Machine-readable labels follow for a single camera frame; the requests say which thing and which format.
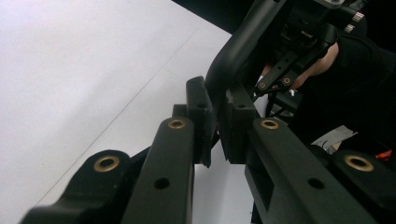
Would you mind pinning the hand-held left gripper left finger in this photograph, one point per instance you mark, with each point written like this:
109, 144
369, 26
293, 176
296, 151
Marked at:
202, 124

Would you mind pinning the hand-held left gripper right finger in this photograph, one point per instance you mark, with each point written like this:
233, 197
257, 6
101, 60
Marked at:
238, 130

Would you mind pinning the pale flat sheet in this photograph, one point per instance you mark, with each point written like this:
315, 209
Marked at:
336, 138

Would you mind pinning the white table mat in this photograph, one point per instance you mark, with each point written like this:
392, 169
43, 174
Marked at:
77, 62

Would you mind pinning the small orange object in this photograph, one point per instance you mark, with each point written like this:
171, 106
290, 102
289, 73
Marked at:
384, 154

